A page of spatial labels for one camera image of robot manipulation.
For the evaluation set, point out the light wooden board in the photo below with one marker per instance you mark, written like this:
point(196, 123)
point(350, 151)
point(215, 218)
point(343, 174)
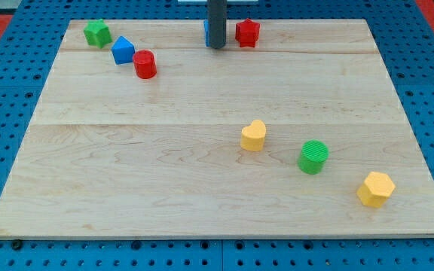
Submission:
point(108, 155)

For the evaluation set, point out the green star block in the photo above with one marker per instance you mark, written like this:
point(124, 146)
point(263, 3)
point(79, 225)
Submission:
point(97, 33)

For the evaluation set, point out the blue cube block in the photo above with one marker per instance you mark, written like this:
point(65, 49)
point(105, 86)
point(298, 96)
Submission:
point(206, 32)

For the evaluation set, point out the green cylinder block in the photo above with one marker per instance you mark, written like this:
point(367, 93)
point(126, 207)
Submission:
point(313, 157)

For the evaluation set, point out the yellow hexagon block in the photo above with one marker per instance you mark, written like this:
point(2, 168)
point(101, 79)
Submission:
point(376, 189)

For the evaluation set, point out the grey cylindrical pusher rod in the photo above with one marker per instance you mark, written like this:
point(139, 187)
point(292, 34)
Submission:
point(217, 23)

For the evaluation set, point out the blue triangular block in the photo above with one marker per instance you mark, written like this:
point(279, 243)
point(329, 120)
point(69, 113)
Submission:
point(122, 51)

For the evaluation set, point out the red star block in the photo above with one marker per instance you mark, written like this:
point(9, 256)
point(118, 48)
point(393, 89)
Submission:
point(247, 33)

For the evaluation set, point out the red cylinder block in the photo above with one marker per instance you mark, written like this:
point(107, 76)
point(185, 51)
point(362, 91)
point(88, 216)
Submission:
point(144, 64)

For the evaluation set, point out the yellow heart block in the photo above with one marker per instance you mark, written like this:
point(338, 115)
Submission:
point(253, 136)

